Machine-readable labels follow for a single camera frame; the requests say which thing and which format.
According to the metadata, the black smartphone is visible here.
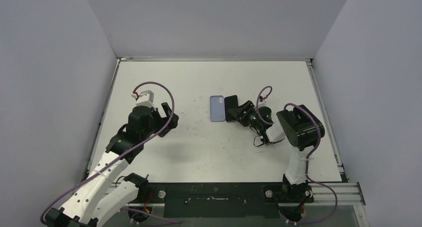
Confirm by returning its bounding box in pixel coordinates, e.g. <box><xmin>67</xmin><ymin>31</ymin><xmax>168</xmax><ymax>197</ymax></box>
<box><xmin>224</xmin><ymin>95</ymin><xmax>238</xmax><ymax>122</ymax></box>

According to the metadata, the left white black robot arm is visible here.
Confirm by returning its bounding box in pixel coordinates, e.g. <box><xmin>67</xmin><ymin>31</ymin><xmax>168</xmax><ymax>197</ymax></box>
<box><xmin>40</xmin><ymin>101</ymin><xmax>178</xmax><ymax>227</ymax></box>

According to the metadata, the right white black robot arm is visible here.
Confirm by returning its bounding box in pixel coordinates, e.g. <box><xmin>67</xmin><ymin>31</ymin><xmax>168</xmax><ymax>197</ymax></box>
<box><xmin>226</xmin><ymin>101</ymin><xmax>325</xmax><ymax>202</ymax></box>

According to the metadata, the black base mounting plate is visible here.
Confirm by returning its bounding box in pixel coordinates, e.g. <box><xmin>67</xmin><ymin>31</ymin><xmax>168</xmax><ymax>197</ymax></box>
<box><xmin>115</xmin><ymin>182</ymin><xmax>316</xmax><ymax>220</ymax></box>

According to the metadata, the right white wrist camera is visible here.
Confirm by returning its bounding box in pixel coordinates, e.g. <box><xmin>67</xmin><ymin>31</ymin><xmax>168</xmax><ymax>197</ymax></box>
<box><xmin>257</xmin><ymin>99</ymin><xmax>267</xmax><ymax>108</ymax></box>

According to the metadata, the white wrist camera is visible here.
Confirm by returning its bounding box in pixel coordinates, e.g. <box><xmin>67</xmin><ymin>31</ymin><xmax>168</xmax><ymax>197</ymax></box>
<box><xmin>257</xmin><ymin>99</ymin><xmax>267</xmax><ymax>108</ymax></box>
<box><xmin>132</xmin><ymin>90</ymin><xmax>155</xmax><ymax>108</ymax></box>

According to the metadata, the black coiled wrist cable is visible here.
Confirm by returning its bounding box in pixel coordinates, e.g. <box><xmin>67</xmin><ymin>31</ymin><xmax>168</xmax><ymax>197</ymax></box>
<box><xmin>253</xmin><ymin>126</ymin><xmax>268</xmax><ymax>148</ymax></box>

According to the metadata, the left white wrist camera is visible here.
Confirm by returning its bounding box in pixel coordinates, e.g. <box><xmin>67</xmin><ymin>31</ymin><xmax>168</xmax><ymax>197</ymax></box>
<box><xmin>132</xmin><ymin>90</ymin><xmax>155</xmax><ymax>108</ymax></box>

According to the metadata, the aluminium table frame rail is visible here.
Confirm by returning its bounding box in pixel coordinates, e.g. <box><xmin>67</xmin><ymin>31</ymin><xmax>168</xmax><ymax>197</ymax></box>
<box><xmin>305</xmin><ymin>58</ymin><xmax>365</xmax><ymax>206</ymax></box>

